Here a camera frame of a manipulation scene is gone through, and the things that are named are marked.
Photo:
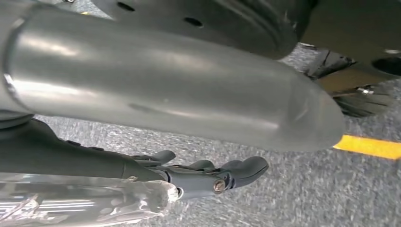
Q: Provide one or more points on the grey robot body column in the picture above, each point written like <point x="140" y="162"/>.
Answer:
<point x="156" y="78"/>

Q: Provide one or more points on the black caster wheel assembly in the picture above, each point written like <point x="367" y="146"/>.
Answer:
<point x="360" y="103"/>

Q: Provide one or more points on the yellow floor tape marking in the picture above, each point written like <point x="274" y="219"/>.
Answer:
<point x="369" y="146"/>

